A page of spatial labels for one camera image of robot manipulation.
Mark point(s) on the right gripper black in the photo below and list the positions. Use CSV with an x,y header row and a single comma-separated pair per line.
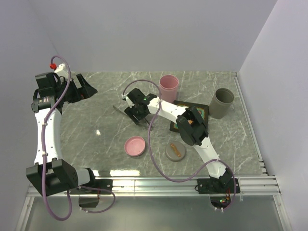
x,y
130,111

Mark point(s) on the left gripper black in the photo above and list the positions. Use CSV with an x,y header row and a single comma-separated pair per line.
x,y
85,92

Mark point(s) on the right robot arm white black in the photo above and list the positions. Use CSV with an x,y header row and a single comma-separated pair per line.
x,y
191,125

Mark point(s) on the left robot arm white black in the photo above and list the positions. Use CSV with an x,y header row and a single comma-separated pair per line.
x,y
51,174

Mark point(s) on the pink lid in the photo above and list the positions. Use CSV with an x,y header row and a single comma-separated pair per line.
x,y
135,146

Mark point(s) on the pink cup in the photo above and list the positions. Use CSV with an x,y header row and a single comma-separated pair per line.
x,y
168,85

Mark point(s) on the square teal black plate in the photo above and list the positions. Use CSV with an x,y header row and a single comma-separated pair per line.
x,y
202,109

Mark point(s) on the grey cup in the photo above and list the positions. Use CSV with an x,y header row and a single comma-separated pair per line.
x,y
221,102

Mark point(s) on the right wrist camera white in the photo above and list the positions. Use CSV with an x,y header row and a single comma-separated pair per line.
x,y
127,100

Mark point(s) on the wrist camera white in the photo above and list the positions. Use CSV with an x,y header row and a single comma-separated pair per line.
x,y
127,100
60,70

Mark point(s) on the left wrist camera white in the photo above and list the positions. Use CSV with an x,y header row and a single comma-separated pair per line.
x,y
60,70

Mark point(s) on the grey lid with strap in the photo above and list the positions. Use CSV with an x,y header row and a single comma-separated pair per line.
x,y
175,151

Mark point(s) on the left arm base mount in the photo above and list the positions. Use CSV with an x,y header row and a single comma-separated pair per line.
x,y
90,194

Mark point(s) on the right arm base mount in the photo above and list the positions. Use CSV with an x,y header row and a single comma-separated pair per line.
x,y
220,193

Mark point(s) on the aluminium rail frame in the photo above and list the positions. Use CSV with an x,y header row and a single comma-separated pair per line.
x,y
151,192

